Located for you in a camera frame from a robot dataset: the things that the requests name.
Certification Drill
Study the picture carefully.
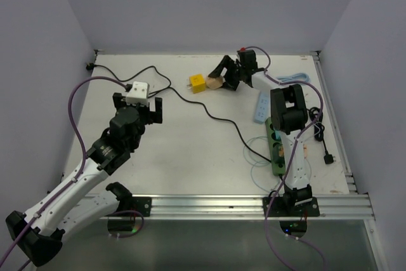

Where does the beige dragon cube adapter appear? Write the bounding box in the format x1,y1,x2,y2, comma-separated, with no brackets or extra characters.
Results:
206,76,223,90

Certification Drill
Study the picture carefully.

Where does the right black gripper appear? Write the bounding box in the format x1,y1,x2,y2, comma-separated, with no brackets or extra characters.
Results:
209,56,246,91

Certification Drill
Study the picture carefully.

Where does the aluminium front rail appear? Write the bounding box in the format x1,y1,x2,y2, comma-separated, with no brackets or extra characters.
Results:
40,192,372,221

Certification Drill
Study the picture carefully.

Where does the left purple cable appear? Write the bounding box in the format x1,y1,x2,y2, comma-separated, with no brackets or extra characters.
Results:
0,76,145,265

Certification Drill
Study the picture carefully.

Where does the purple cable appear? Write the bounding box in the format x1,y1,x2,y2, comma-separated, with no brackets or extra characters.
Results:
250,46,327,271
0,76,145,265

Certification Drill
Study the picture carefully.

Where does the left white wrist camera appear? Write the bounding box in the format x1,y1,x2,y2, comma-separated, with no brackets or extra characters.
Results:
125,81,150,105

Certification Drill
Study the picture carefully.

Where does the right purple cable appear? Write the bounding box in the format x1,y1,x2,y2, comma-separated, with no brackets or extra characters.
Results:
250,46,327,271

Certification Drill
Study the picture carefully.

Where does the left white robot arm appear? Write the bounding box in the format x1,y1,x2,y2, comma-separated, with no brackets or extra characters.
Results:
6,93,162,267

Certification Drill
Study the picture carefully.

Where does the black power strip cable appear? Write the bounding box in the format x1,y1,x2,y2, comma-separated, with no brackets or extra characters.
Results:
84,63,273,161

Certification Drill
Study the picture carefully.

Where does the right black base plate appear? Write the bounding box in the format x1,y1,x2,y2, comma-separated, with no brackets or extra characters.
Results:
268,196,320,218

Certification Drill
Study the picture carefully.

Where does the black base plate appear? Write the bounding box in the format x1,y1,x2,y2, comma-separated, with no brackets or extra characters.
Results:
268,196,320,218
110,197,152,217

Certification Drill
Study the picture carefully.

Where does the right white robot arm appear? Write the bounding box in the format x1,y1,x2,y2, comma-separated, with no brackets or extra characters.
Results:
209,50,313,216

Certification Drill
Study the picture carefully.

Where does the green power strip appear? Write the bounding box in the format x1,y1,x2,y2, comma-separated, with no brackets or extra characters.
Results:
265,117,285,177

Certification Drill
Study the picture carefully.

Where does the green dragon cube adapter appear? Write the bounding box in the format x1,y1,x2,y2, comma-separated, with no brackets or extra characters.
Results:
273,143,285,164

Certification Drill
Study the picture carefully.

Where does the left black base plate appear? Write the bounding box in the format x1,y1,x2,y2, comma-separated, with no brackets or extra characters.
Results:
110,197,152,217

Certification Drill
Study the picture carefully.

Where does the black coiled cord with plug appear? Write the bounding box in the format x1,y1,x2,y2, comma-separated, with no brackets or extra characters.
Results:
307,106,337,166

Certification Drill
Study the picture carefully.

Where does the yellow cube socket adapter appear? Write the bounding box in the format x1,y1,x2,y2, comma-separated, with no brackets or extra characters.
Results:
187,74,206,94

